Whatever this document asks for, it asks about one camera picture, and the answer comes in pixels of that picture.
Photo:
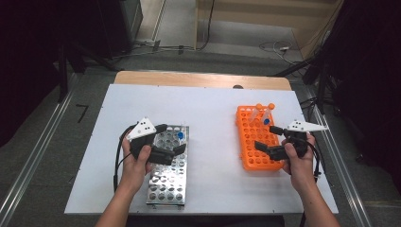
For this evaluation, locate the person's dark clothing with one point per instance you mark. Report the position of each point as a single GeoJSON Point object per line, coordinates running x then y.
{"type": "Point", "coordinates": [201, 221]}

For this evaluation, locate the orange-capped clear test tube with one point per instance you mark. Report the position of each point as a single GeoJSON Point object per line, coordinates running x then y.
{"type": "Point", "coordinates": [271, 106]}
{"type": "Point", "coordinates": [258, 106]}

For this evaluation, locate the black metal stand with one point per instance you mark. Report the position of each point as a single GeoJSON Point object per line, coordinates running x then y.
{"type": "Point", "coordinates": [321, 88]}
{"type": "Point", "coordinates": [63, 72]}

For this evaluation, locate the black cabinet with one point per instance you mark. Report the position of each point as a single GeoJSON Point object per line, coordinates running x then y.
{"type": "Point", "coordinates": [116, 25]}

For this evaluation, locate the person's left hand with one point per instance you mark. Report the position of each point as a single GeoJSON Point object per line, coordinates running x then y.
{"type": "Point", "coordinates": [134, 173]}

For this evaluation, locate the orange plastic test tube rack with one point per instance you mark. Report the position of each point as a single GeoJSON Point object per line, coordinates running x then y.
{"type": "Point", "coordinates": [249, 132]}

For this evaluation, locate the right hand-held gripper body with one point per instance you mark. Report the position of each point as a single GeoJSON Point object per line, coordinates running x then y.
{"type": "Point", "coordinates": [304, 126]}

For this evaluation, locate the person's right hand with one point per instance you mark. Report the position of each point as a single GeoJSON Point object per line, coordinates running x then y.
{"type": "Point", "coordinates": [301, 170]}

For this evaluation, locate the metal floor rail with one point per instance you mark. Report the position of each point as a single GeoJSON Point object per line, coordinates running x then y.
{"type": "Point", "coordinates": [38, 151]}
{"type": "Point", "coordinates": [356, 201]}

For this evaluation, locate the dark curtain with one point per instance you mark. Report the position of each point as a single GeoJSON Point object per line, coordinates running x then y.
{"type": "Point", "coordinates": [372, 78]}
{"type": "Point", "coordinates": [28, 63]}

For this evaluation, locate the wooden table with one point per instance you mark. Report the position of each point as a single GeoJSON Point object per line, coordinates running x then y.
{"type": "Point", "coordinates": [189, 78]}

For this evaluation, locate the metal test tube rack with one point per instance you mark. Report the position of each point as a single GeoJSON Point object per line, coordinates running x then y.
{"type": "Point", "coordinates": [167, 186]}

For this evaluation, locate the white board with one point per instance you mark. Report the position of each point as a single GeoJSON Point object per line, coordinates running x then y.
{"type": "Point", "coordinates": [208, 104]}

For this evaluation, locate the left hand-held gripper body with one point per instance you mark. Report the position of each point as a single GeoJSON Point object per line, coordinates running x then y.
{"type": "Point", "coordinates": [143, 129]}

